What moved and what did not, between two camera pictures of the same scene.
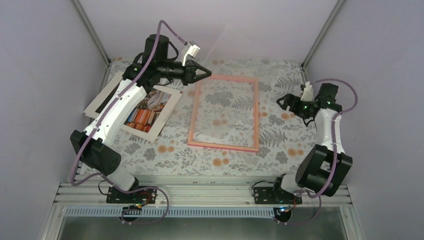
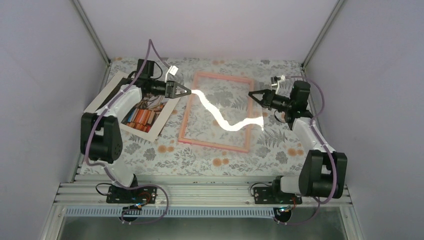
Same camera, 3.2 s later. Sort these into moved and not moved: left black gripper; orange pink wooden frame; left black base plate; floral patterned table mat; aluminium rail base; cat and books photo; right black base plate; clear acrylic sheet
Moved: clear acrylic sheet; orange pink wooden frame; left black gripper
Not moved: right black base plate; cat and books photo; left black base plate; aluminium rail base; floral patterned table mat
